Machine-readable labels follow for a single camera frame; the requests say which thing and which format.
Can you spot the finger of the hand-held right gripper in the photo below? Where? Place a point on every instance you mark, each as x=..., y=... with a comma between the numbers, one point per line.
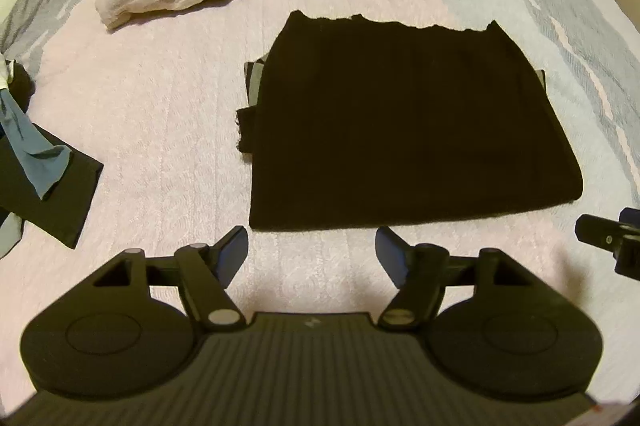
x=600, y=233

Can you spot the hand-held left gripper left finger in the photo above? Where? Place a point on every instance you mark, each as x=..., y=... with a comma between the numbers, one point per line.
x=233, y=256

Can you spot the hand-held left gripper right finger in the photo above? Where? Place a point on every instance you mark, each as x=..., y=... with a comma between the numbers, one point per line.
x=393, y=257

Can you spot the black shirt with olive print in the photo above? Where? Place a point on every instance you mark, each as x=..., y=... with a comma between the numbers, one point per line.
x=390, y=126

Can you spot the black and blue clothes pile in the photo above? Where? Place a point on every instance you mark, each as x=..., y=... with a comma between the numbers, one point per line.
x=60, y=196

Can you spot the teal garment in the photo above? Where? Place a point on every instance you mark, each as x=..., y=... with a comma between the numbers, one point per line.
x=35, y=146

